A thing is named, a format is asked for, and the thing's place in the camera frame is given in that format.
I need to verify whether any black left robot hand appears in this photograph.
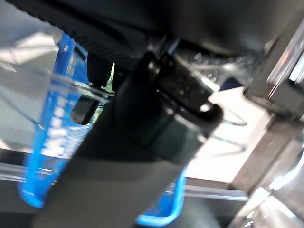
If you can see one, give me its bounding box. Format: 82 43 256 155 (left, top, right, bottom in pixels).
7 0 304 228

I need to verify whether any dark brown metal cabinet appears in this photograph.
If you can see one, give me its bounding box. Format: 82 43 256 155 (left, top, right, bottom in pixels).
228 23 304 228

